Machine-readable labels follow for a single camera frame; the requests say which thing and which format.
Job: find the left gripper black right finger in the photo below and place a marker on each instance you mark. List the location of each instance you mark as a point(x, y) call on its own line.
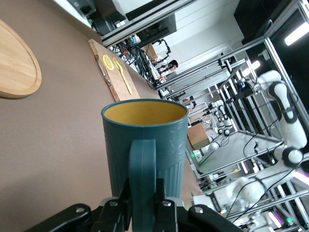
point(169, 217)

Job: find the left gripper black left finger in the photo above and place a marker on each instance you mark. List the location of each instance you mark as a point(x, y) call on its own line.
point(111, 217)

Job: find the teal cup yellow inside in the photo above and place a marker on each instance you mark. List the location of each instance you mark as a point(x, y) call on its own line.
point(144, 125)

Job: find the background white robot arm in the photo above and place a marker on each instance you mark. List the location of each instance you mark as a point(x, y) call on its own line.
point(293, 130)
point(225, 120)
point(243, 188)

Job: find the wooden mug rack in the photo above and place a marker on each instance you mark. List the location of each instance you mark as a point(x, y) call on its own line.
point(17, 70)

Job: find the cardboard box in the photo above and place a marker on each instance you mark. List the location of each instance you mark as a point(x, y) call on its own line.
point(198, 135)

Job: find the bamboo cutting board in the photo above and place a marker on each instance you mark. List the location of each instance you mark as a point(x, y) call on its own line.
point(120, 89)

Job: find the yellow plastic fork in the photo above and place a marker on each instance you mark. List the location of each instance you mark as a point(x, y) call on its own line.
point(126, 83)

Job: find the seated person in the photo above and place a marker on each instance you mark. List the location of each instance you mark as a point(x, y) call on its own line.
point(172, 65)

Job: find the ceiling light panel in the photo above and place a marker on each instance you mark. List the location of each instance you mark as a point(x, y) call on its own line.
point(297, 33)

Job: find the aluminium frame cage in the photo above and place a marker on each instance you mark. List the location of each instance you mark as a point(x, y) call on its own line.
point(277, 65)

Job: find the aluminium table rail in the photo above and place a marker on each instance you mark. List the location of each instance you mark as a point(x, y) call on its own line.
point(135, 25)

